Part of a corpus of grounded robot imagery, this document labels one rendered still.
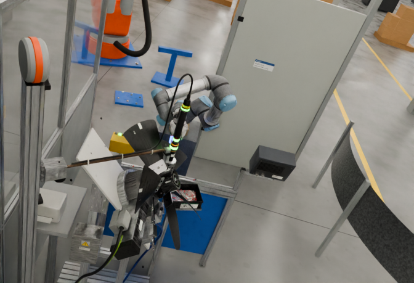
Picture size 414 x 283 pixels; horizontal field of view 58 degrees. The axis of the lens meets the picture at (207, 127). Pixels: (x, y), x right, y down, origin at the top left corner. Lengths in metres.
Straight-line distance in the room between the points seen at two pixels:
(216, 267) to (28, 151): 2.10
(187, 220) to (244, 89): 1.57
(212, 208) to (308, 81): 1.76
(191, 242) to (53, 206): 1.31
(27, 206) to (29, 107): 0.52
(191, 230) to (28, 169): 1.60
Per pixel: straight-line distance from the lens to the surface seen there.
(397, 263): 3.27
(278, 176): 2.58
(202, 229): 2.96
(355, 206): 3.46
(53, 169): 1.73
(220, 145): 4.19
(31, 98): 1.48
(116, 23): 5.75
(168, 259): 3.23
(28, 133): 1.57
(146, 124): 2.02
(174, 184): 2.00
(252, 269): 3.43
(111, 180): 2.00
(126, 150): 2.46
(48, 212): 2.16
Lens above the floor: 2.53
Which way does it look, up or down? 31 degrees down
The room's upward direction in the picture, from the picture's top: 19 degrees clockwise
